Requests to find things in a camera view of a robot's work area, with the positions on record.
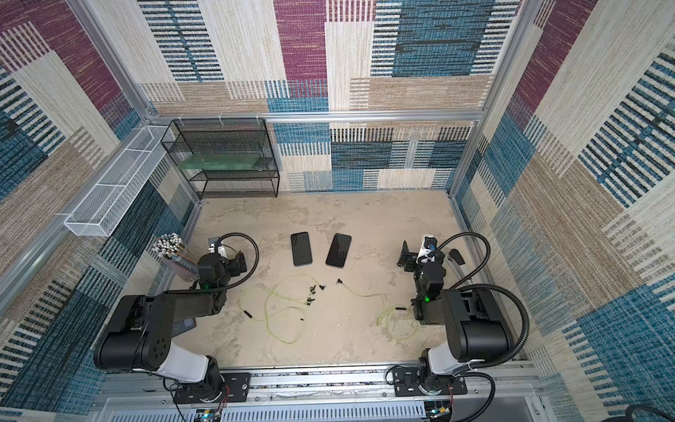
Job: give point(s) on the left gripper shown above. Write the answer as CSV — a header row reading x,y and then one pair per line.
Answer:
x,y
234,265

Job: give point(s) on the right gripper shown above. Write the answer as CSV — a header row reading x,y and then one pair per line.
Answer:
x,y
410,256

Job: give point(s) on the green wired earphones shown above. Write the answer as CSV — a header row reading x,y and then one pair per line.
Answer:
x,y
282,308
397,320

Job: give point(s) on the purple-edged smartphone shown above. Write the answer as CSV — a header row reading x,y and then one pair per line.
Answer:
x,y
301,249

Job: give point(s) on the blue-edged smartphone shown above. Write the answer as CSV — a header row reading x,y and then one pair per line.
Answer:
x,y
338,251

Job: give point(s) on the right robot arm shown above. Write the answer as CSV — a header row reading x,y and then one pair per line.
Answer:
x,y
476,329

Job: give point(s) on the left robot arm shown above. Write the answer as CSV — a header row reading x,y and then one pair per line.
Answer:
x,y
138,336

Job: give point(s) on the cup of coloured pencils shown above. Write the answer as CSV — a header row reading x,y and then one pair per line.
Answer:
x,y
171,249

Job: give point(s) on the blue grey stapler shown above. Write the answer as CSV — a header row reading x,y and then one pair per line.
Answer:
x,y
181,327

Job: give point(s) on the green board on shelf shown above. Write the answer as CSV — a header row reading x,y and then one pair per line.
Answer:
x,y
223,162

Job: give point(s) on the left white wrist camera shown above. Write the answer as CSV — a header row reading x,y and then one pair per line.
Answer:
x,y
214,246

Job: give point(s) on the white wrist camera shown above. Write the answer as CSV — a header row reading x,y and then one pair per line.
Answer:
x,y
214,246
427,249

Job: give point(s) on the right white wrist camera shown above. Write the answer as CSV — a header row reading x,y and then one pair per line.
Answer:
x,y
427,249

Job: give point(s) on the black handled tool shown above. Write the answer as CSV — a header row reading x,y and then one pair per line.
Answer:
x,y
457,263

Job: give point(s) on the black wire mesh shelf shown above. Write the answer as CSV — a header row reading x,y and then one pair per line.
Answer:
x,y
187,137

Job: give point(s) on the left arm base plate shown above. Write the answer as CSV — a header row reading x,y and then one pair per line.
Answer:
x,y
231,388

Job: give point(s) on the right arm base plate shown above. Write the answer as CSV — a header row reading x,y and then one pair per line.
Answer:
x,y
409,381

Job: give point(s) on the white wire mesh basket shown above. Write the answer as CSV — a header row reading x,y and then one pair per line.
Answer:
x,y
100,212

